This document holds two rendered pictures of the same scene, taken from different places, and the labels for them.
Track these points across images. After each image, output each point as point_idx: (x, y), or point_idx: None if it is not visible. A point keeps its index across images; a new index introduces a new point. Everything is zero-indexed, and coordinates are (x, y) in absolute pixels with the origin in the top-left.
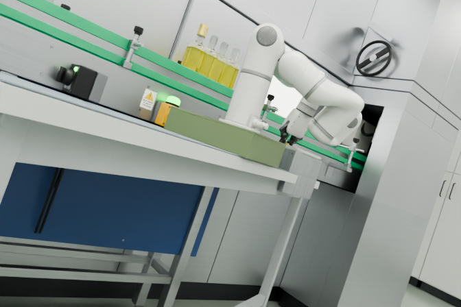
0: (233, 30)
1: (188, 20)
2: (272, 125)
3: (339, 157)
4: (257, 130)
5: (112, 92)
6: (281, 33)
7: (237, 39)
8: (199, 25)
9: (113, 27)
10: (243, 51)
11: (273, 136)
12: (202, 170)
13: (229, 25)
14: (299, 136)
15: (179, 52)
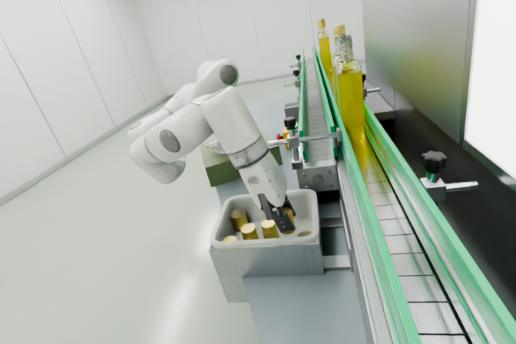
0: None
1: (382, 8)
2: (356, 190)
3: None
4: (218, 150)
5: None
6: (197, 71)
7: None
8: (387, 4)
9: (375, 51)
10: (424, 3)
11: (346, 214)
12: None
13: None
14: (261, 205)
15: (384, 57)
